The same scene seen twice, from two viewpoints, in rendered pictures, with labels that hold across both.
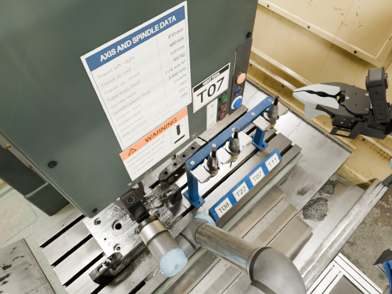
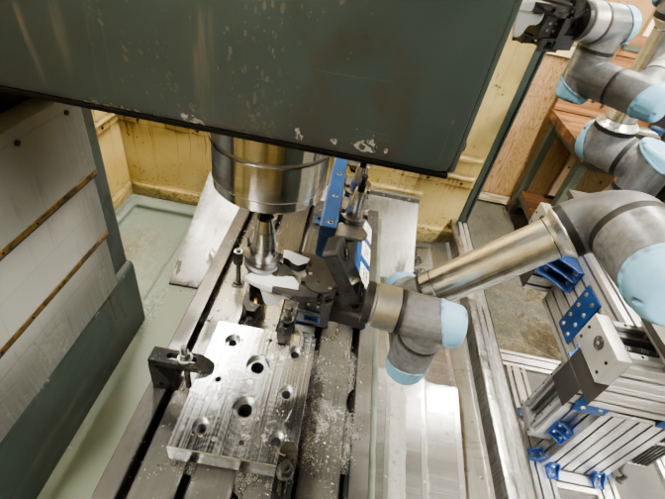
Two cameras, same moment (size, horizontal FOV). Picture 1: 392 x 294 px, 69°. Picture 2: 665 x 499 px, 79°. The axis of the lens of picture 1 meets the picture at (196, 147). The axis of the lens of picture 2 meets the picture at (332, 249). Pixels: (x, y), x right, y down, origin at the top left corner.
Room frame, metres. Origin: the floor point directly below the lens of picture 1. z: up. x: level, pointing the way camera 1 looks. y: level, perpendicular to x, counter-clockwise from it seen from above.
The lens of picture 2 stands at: (0.04, 0.56, 1.76)
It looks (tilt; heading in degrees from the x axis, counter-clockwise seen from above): 40 degrees down; 309
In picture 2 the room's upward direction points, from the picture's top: 12 degrees clockwise
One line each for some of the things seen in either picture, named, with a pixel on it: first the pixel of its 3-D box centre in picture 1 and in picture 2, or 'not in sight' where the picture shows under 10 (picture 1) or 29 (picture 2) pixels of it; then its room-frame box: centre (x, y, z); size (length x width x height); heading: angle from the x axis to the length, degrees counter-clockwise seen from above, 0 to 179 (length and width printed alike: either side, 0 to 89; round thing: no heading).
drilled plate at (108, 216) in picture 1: (129, 219); (250, 391); (0.39, 0.29, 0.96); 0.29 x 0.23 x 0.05; 131
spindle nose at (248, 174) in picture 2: not in sight; (272, 144); (0.42, 0.26, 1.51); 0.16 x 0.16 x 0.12
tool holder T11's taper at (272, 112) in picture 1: (273, 108); not in sight; (0.71, -0.31, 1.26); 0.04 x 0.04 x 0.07
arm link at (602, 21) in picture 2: not in sight; (583, 21); (0.34, -0.43, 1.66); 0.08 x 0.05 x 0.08; 161
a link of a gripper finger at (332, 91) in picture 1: (313, 97); not in sight; (0.41, -0.26, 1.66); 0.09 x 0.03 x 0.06; 71
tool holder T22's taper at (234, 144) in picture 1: (234, 140); (360, 177); (0.57, -0.14, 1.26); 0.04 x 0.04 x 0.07
